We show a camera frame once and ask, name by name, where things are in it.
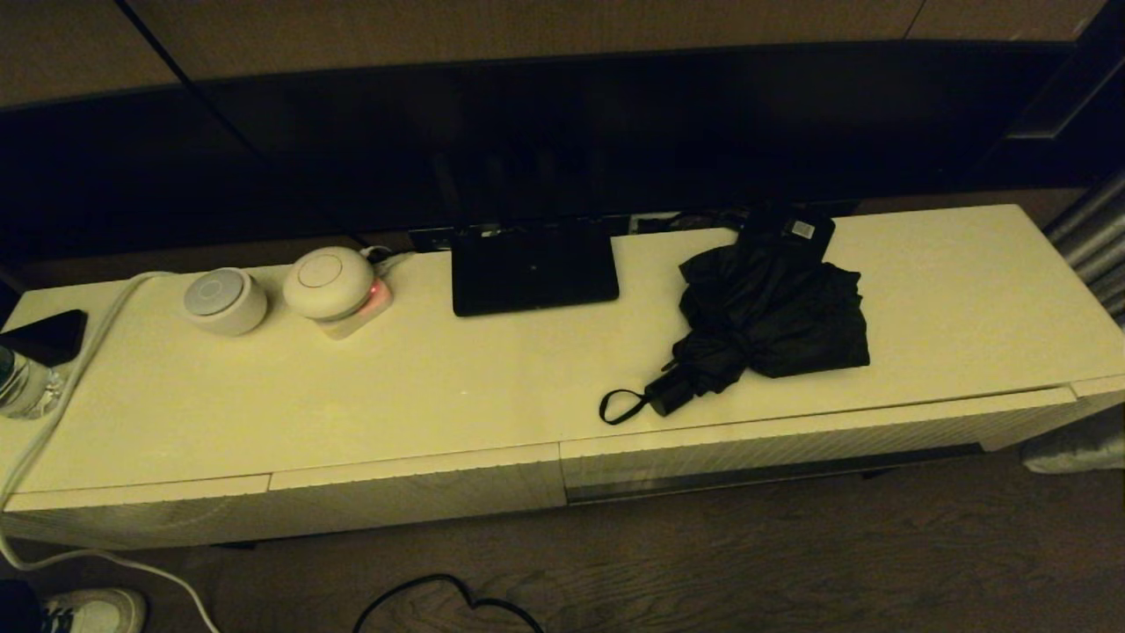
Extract white power strip red light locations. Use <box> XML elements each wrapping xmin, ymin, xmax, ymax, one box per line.
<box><xmin>315</xmin><ymin>251</ymin><xmax>414</xmax><ymax>340</ymax></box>

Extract wide white ribbed drawer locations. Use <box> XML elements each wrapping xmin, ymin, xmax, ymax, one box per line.
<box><xmin>560</xmin><ymin>387</ymin><xmax>1079</xmax><ymax>505</ymax></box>

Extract grey pleated curtain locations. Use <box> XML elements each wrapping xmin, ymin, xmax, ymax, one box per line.
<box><xmin>1044</xmin><ymin>171</ymin><xmax>1125</xmax><ymax>326</ymax></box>

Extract white sneaker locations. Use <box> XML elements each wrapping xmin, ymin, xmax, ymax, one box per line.
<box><xmin>40</xmin><ymin>587</ymin><xmax>148</xmax><ymax>633</ymax></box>

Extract white ribbed cabinet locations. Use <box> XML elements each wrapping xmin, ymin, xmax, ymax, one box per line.
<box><xmin>0</xmin><ymin>204</ymin><xmax>1125</xmax><ymax>550</ymax></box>

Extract black smartphone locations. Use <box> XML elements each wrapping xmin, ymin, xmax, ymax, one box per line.
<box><xmin>0</xmin><ymin>309</ymin><xmax>89</xmax><ymax>367</ymax></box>

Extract white dome shaped device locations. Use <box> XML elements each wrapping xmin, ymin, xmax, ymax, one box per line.
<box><xmin>282</xmin><ymin>247</ymin><xmax>377</xmax><ymax>321</ymax></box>

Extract black set-top box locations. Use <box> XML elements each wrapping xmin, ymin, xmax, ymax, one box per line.
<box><xmin>737</xmin><ymin>204</ymin><xmax>837</xmax><ymax>265</ymax></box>

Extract black cables behind television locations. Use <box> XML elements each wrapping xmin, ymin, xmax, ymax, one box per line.
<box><xmin>631</xmin><ymin>209</ymin><xmax>748</xmax><ymax>235</ymax></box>

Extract clear plastic water bottle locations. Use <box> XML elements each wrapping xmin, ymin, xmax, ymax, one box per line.
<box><xmin>0</xmin><ymin>346</ymin><xmax>68</xmax><ymax>420</ymax></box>

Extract thick white power cable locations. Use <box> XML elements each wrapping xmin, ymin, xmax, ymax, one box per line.
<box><xmin>0</xmin><ymin>271</ymin><xmax>221</xmax><ymax>633</ymax></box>

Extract black flat screen television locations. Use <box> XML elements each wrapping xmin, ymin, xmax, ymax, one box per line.
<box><xmin>0</xmin><ymin>40</ymin><xmax>1091</xmax><ymax>265</ymax></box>

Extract dark trouser leg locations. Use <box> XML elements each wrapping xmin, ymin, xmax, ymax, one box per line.
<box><xmin>0</xmin><ymin>580</ymin><xmax>45</xmax><ymax>633</ymax></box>

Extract black television base plate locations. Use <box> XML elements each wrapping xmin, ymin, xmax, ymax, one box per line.
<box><xmin>451</xmin><ymin>218</ymin><xmax>621</xmax><ymax>317</ymax></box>

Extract thin black wall cable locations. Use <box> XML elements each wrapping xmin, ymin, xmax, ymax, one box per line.
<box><xmin>114</xmin><ymin>0</ymin><xmax>374</xmax><ymax>249</ymax></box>

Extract white wooden panel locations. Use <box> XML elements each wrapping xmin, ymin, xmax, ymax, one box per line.
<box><xmin>1071</xmin><ymin>376</ymin><xmax>1125</xmax><ymax>423</ymax></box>
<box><xmin>268</xmin><ymin>444</ymin><xmax>566</xmax><ymax>533</ymax></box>
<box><xmin>0</xmin><ymin>475</ymin><xmax>272</xmax><ymax>550</ymax></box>

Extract black cable on floor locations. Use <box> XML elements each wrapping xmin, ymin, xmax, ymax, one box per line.
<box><xmin>353</xmin><ymin>573</ymin><xmax>546</xmax><ymax>633</ymax></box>

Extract white speaker with grey top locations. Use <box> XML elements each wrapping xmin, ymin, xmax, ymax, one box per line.
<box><xmin>183</xmin><ymin>267</ymin><xmax>268</xmax><ymax>337</ymax></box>

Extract black umbrella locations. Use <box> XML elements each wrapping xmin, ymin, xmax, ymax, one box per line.
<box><xmin>599</xmin><ymin>237</ymin><xmax>871</xmax><ymax>426</ymax></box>

